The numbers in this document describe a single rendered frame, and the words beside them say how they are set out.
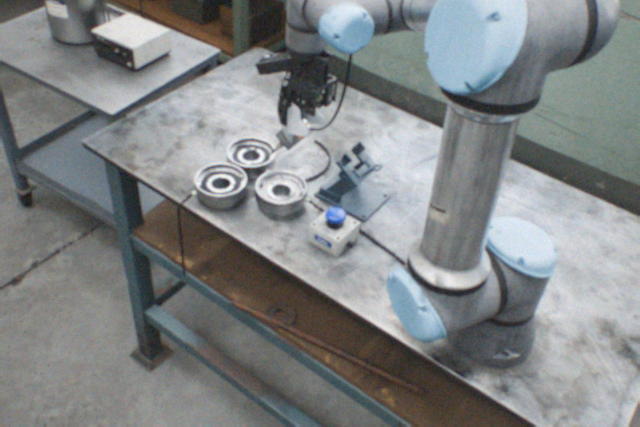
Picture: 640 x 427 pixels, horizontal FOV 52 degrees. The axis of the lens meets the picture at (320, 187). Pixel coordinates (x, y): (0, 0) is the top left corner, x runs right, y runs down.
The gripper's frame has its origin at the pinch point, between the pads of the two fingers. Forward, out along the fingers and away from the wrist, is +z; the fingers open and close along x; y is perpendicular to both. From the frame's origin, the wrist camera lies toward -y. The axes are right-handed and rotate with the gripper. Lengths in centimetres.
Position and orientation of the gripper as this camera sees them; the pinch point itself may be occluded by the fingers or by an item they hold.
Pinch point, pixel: (293, 131)
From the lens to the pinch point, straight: 133.0
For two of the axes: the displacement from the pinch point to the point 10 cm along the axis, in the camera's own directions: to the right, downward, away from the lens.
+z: -0.6, 7.6, 6.5
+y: 8.1, 4.2, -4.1
